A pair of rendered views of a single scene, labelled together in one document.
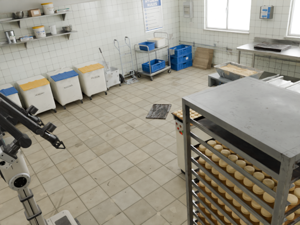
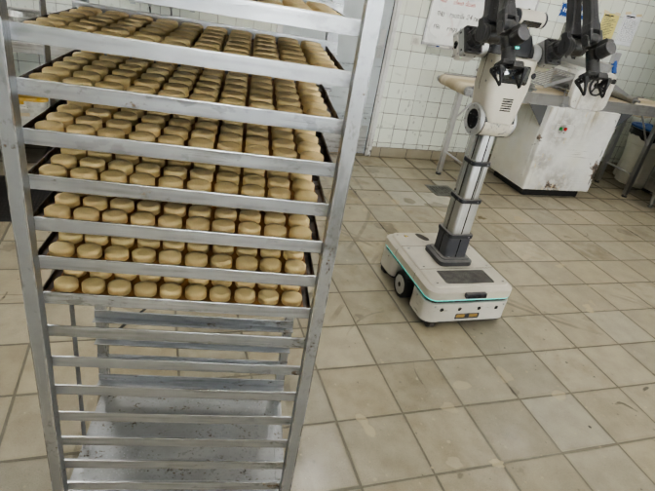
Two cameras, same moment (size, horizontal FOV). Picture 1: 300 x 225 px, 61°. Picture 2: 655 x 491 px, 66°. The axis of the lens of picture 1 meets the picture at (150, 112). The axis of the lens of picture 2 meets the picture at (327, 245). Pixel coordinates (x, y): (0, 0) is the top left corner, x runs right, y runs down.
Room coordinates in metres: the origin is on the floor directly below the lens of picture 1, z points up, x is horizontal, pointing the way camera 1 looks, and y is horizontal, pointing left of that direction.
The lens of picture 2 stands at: (1.65, -1.55, 1.58)
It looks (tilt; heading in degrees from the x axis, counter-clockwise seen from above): 28 degrees down; 103
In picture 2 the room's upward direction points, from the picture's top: 10 degrees clockwise
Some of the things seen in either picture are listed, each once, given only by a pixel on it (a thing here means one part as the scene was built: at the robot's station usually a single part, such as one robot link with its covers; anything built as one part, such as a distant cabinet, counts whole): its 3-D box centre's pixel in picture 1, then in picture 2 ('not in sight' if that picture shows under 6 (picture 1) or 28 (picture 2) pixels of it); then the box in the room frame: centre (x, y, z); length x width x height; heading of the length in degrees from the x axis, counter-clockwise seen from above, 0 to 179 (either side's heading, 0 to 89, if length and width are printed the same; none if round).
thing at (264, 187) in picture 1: (228, 159); not in sight; (0.98, -0.35, 1.59); 0.64 x 0.03 x 0.03; 25
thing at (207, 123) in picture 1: (261, 131); not in sight; (1.05, -0.53, 1.68); 0.60 x 0.40 x 0.02; 25
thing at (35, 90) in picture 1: (37, 97); not in sight; (5.27, 2.41, 0.38); 0.64 x 0.54 x 0.77; 36
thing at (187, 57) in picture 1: (180, 57); not in sight; (7.46, -1.07, 0.30); 0.60 x 0.40 x 0.20; 125
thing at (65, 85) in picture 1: (65, 88); not in sight; (5.64, 1.87, 0.38); 0.64 x 0.54 x 0.77; 34
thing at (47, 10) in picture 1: (48, 8); not in sight; (5.88, 1.88, 2.09); 0.25 x 0.24 x 0.21; 35
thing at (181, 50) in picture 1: (179, 50); not in sight; (7.46, -1.07, 0.50); 0.60 x 0.40 x 0.20; 127
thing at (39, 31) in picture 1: (39, 31); not in sight; (5.71, 2.13, 1.67); 0.25 x 0.24 x 0.21; 125
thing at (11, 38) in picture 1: (10, 36); not in sight; (5.39, 2.60, 1.67); 0.18 x 0.18 x 0.22
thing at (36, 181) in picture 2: not in sight; (186, 194); (1.14, -0.71, 1.14); 0.64 x 0.03 x 0.03; 25
